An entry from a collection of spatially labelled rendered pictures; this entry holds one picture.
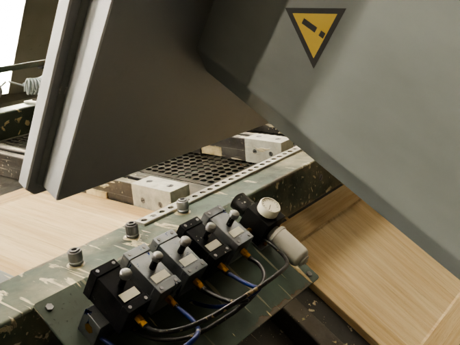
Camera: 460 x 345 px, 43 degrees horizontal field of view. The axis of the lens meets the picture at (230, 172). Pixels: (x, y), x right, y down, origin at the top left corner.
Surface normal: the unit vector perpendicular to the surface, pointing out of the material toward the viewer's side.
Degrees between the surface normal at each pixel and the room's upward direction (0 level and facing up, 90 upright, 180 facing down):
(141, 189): 90
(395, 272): 90
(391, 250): 90
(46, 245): 58
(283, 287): 90
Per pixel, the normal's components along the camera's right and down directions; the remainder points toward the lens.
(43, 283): -0.07, -0.95
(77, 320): 0.36, -0.73
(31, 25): 0.70, 0.63
